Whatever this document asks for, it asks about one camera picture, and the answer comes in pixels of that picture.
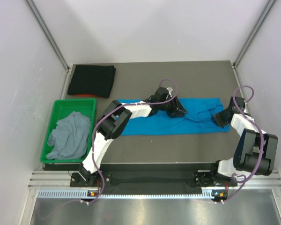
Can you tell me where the right aluminium frame post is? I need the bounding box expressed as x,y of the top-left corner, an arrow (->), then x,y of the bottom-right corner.
232,0 -> 277,69

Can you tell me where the grey t shirt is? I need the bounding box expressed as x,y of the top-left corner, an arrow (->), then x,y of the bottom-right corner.
46,111 -> 91,160

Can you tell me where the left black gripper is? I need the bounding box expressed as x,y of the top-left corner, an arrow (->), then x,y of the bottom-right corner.
158,95 -> 188,118

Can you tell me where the aluminium front rail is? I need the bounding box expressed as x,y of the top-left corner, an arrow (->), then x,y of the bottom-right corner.
28,171 -> 71,189

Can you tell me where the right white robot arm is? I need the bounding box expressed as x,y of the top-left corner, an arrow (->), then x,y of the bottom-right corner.
209,97 -> 278,186

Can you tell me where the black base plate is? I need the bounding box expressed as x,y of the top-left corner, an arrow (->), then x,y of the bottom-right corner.
70,164 -> 236,194

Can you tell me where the left aluminium frame post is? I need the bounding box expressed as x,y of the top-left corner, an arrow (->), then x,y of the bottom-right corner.
24,0 -> 70,70

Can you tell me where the green plastic bin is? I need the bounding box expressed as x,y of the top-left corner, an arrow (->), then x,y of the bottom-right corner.
40,98 -> 96,164

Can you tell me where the blue t shirt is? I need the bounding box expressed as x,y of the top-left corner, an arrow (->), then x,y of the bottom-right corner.
122,98 -> 230,136

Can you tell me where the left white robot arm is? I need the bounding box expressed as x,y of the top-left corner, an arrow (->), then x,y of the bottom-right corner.
78,87 -> 188,186

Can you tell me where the slotted cable duct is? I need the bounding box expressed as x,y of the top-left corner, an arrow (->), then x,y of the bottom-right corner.
37,189 -> 227,199

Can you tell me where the folded red t shirt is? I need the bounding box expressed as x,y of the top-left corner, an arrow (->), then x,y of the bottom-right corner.
73,94 -> 98,98

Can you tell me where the folded black t shirt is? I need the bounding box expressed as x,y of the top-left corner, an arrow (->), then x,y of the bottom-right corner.
67,65 -> 116,98

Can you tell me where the aluminium frame post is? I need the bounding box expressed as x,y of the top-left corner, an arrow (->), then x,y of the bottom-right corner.
24,0 -> 70,70
232,0 -> 277,69

